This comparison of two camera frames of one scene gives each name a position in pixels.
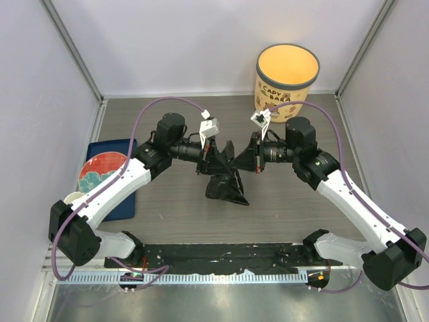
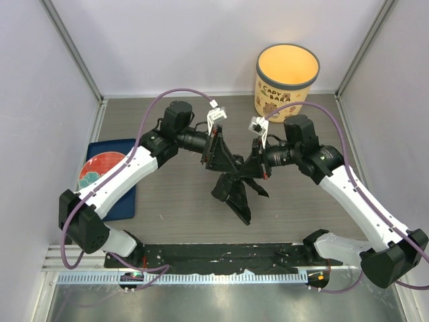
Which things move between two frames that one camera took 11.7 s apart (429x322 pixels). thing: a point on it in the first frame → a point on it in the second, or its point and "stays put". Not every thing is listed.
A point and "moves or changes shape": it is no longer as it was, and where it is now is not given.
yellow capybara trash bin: [284, 72] stays put
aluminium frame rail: [64, 264] stays put
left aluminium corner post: [80, 63] stays put
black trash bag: [228, 186] moves or changes shape
